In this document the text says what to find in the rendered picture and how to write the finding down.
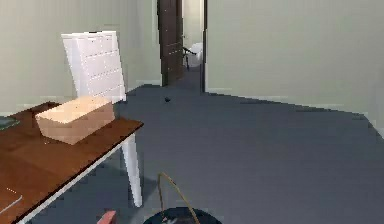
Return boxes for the white chair with black legs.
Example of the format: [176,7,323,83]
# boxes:
[182,42,204,71]

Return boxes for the dark brown room door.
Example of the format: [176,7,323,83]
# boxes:
[157,0,184,87]

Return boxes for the dark round bin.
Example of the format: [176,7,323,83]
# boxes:
[143,207,223,224]

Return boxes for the white chest of drawers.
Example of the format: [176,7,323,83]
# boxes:
[60,30,127,104]

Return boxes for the beige cardboard box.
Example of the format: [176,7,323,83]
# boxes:
[35,96,116,146]

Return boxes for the red block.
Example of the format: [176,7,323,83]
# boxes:
[96,210,117,224]

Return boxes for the brown table with white legs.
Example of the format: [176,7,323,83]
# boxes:
[0,101,145,224]

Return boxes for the grey flat object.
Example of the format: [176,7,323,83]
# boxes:
[0,116,21,131]

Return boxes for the brown flat book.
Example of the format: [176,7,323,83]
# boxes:
[0,187,24,215]

